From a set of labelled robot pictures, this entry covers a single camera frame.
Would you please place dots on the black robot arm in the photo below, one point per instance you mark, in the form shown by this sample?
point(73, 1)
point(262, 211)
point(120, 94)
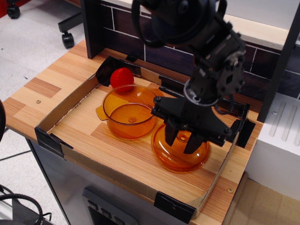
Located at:
point(199, 26)

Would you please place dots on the red toy strawberry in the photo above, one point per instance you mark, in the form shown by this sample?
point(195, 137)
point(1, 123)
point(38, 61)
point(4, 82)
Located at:
point(122, 78)

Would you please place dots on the cardboard fence with black tape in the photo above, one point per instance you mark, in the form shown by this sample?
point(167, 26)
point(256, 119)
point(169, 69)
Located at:
point(106, 158)

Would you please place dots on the dark vertical post right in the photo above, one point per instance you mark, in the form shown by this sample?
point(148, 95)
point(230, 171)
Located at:
point(280, 67)

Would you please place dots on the office chair base with casters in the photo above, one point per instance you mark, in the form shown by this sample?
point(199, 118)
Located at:
point(13, 12)

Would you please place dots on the toy oven control panel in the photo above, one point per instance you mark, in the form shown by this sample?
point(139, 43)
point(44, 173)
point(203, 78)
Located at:
point(103, 212)

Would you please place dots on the orange transparent plastic pot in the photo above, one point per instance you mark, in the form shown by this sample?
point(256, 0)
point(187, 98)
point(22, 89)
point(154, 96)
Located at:
point(128, 114)

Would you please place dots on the dark vertical post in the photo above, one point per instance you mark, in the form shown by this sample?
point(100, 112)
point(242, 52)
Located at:
point(280, 67)
point(93, 27)

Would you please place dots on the wooden shelf above backsplash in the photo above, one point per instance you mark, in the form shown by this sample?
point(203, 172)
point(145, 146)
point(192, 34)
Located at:
point(262, 22)

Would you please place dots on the orange transparent pot lid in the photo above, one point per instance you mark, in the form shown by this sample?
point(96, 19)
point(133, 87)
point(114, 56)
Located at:
point(173, 157)

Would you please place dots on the white toy sink counter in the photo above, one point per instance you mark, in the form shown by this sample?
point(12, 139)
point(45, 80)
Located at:
point(275, 159)

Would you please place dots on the dark vertical post left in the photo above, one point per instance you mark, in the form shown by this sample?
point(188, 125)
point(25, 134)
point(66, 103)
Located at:
point(93, 27)

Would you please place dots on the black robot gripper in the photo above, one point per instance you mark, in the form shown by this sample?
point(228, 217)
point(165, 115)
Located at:
point(179, 114)

